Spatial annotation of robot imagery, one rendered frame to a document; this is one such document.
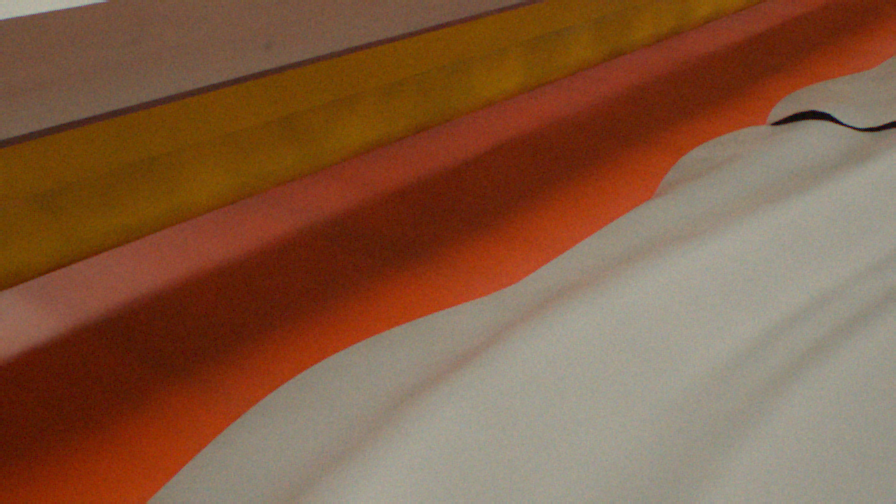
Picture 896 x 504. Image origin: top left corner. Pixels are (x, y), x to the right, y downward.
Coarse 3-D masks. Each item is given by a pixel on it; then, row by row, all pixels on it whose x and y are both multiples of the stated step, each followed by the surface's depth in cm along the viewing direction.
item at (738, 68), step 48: (768, 0) 27; (816, 0) 27; (864, 0) 27; (672, 48) 22; (720, 48) 22; (768, 48) 22; (816, 48) 22; (864, 48) 22; (624, 96) 19; (672, 96) 19; (720, 96) 19; (768, 96) 19
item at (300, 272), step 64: (448, 128) 17; (512, 128) 17; (576, 128) 17; (640, 128) 17; (704, 128) 17; (320, 192) 14; (384, 192) 14; (448, 192) 14; (512, 192) 14; (576, 192) 14; (640, 192) 14; (128, 256) 12; (192, 256) 12; (256, 256) 12; (320, 256) 12; (384, 256) 12; (448, 256) 12; (512, 256) 12; (0, 320) 11; (64, 320) 11; (128, 320) 11; (192, 320) 11; (256, 320) 11; (320, 320) 11; (384, 320) 11; (0, 384) 10; (64, 384) 10; (128, 384) 10; (192, 384) 10; (256, 384) 10; (0, 448) 9; (64, 448) 9; (128, 448) 9; (192, 448) 9
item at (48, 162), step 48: (576, 0) 17; (624, 0) 18; (384, 48) 13; (432, 48) 14; (480, 48) 15; (240, 96) 12; (288, 96) 12; (336, 96) 13; (48, 144) 10; (96, 144) 10; (144, 144) 11; (0, 192) 10
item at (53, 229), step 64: (704, 0) 21; (448, 64) 14; (512, 64) 16; (576, 64) 17; (256, 128) 12; (320, 128) 13; (384, 128) 14; (64, 192) 10; (128, 192) 11; (192, 192) 11; (256, 192) 12; (0, 256) 10; (64, 256) 10
